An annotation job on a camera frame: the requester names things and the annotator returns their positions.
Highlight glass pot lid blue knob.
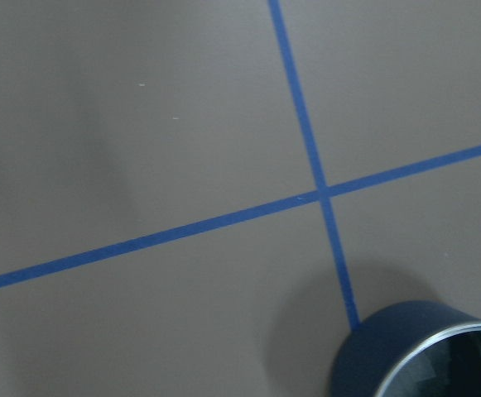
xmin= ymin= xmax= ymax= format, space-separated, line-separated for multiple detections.
xmin=374 ymin=320 xmax=481 ymax=396

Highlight dark blue saucepan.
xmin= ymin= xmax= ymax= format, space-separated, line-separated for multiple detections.
xmin=329 ymin=301 xmax=481 ymax=396

